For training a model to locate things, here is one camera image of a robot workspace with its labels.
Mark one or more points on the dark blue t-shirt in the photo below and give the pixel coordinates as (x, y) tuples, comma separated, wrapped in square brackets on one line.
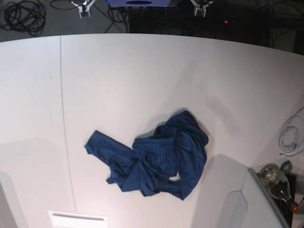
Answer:
[(170, 160)]

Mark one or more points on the blue box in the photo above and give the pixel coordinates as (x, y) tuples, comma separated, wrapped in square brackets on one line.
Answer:
[(135, 3)]

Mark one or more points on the clear plastic bottle red cap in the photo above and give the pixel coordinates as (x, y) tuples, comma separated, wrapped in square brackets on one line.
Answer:
[(273, 176)]

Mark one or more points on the green tape roll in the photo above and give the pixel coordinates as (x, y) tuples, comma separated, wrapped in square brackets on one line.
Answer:
[(286, 167)]

